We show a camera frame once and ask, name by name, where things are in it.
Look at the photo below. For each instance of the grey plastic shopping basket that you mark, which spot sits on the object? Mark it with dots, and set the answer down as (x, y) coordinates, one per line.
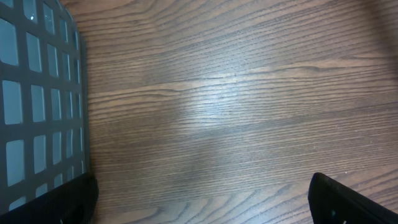
(44, 100)

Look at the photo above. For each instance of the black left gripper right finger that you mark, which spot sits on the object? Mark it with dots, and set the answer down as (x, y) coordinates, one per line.
(334, 203)

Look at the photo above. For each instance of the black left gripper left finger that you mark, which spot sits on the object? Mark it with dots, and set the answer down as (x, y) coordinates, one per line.
(73, 202)

